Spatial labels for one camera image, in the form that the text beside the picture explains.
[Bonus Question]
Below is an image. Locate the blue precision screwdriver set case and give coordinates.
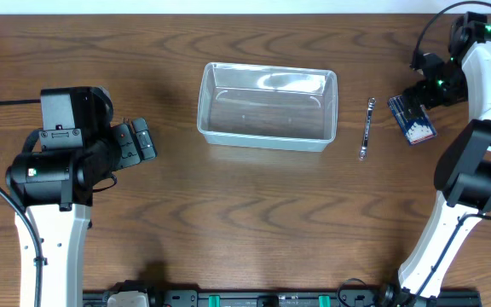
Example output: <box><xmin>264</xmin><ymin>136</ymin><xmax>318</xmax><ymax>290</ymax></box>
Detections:
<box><xmin>388</xmin><ymin>96</ymin><xmax>437</xmax><ymax>146</ymax></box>

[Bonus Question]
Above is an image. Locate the silver ring wrench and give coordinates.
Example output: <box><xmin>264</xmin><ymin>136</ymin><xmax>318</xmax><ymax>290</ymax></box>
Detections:
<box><xmin>359</xmin><ymin>97</ymin><xmax>377</xmax><ymax>160</ymax></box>

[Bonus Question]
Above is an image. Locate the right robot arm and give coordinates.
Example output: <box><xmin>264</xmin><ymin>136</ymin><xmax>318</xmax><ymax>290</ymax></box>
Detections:
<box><xmin>375</xmin><ymin>12</ymin><xmax>491</xmax><ymax>306</ymax></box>

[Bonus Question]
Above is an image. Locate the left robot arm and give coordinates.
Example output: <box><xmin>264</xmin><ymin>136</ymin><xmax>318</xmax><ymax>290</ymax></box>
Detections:
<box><xmin>6</xmin><ymin>87</ymin><xmax>157</xmax><ymax>306</ymax></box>

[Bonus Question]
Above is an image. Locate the clear plastic container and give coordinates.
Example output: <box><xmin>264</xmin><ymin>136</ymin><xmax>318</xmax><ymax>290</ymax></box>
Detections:
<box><xmin>197</xmin><ymin>62</ymin><xmax>338</xmax><ymax>152</ymax></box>

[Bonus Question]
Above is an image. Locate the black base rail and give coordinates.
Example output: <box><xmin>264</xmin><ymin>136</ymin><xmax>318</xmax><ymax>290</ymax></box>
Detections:
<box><xmin>83</xmin><ymin>281</ymin><xmax>482</xmax><ymax>307</ymax></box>

